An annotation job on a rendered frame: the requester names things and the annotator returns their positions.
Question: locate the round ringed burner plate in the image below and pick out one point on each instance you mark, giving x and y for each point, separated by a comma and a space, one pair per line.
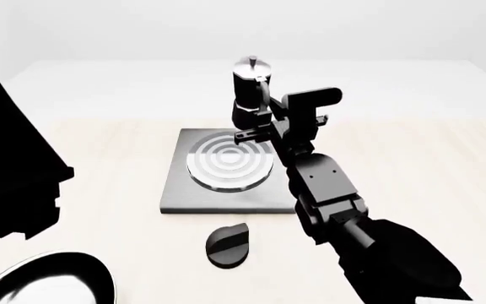
226, 172

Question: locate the black frying pan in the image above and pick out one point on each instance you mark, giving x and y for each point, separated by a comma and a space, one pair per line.
95, 278

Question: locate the black stove knob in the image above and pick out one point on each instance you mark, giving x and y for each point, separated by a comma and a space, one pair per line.
226, 245

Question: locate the grey square stove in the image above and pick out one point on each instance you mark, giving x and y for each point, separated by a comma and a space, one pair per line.
184, 196

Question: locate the black silver moka pot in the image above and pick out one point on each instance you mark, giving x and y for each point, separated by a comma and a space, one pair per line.
246, 85

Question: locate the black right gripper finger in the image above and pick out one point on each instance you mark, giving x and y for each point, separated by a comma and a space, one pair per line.
263, 122
278, 108

